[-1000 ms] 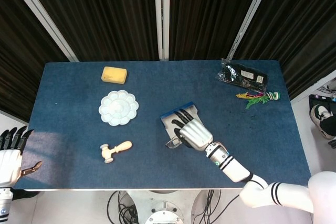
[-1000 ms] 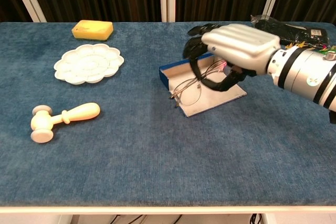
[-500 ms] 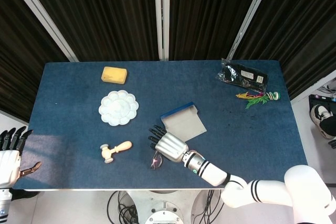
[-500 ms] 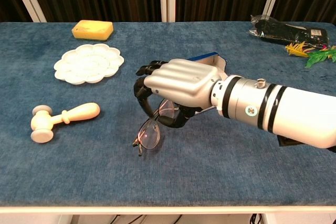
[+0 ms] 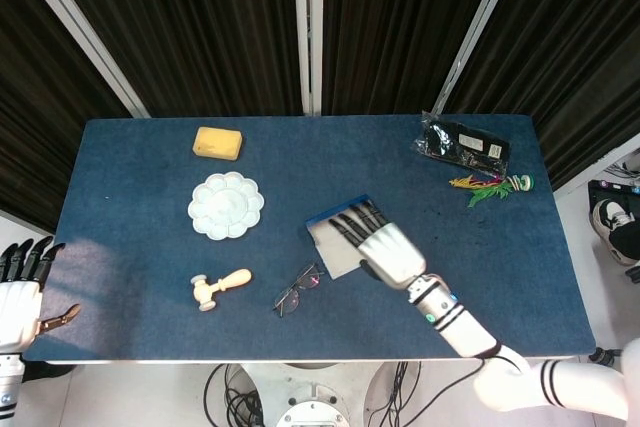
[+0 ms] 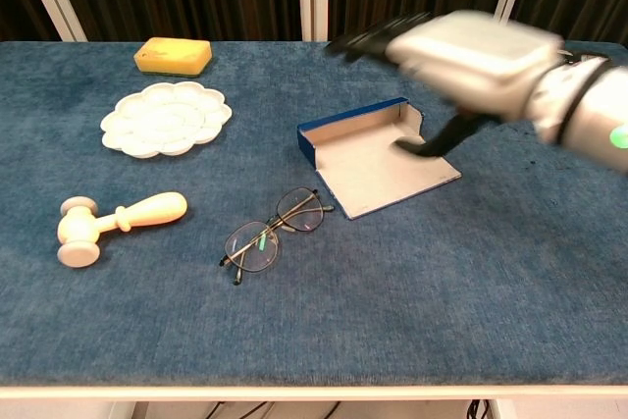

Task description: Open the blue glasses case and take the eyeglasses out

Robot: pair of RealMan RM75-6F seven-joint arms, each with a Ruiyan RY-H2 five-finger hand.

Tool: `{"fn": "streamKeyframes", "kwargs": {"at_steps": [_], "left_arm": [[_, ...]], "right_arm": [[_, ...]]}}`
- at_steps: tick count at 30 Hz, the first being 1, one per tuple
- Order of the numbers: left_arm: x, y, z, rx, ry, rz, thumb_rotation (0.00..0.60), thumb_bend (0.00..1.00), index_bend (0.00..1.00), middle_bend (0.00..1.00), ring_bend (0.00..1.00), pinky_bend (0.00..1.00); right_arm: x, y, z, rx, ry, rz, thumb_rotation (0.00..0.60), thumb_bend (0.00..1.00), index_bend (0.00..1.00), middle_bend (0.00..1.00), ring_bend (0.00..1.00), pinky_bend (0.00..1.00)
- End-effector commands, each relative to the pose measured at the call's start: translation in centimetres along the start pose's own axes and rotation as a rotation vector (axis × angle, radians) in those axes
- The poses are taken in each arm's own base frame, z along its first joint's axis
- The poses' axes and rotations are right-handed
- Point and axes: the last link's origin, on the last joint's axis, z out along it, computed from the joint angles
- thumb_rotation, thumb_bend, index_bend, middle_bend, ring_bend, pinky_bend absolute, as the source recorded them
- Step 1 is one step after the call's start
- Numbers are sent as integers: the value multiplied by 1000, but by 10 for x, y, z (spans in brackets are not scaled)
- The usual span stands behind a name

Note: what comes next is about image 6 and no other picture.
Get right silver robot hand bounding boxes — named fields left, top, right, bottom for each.
left=326, top=9, right=565, bottom=160

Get blue glasses packet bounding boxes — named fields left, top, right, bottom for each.
left=296, top=96, right=463, bottom=221

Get thin-framed eyeglasses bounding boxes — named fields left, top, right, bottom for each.
left=218, top=186, right=336, bottom=287

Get blue felt-covered table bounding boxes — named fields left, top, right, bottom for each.
left=0, top=39, right=628, bottom=387

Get yellow sponge block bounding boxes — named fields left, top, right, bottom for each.
left=132, top=36, right=214, bottom=79

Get white flower-shaped paint palette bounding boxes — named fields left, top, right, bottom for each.
left=99, top=80, right=234, bottom=161

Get cream wooden mallet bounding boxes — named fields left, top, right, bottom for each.
left=56, top=191, right=189, bottom=269

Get black cable bundle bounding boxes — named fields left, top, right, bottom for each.
left=465, top=398, right=492, bottom=419

